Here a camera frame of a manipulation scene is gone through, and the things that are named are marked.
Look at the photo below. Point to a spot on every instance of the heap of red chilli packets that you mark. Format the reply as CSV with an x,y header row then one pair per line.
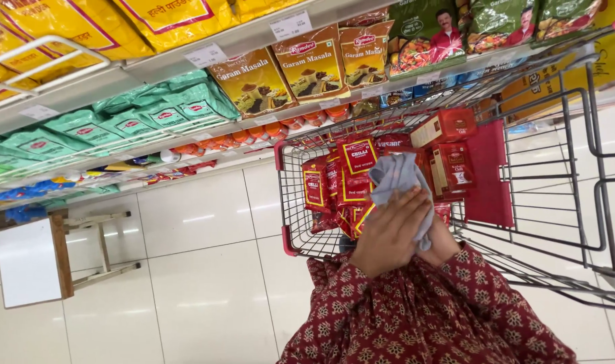
x,y
355,174

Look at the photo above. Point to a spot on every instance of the white wooden stool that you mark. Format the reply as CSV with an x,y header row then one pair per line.
x,y
34,263

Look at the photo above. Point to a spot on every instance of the person's right hand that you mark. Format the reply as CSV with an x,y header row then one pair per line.
x,y
441,245

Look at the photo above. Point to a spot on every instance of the person's left hand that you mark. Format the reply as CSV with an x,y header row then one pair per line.
x,y
385,237

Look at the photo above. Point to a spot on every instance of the metal shopping cart red trim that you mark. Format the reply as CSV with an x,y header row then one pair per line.
x,y
565,212

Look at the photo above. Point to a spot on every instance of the person's left fingers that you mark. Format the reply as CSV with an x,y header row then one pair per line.
x,y
411,205

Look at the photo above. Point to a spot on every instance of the red plastic cart seat flap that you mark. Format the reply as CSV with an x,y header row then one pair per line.
x,y
489,174

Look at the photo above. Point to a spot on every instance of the red spice box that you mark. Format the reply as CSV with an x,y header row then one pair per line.
x,y
451,169
445,126

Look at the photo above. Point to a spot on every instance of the grey cleaning cloth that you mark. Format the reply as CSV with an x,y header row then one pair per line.
x,y
398,174

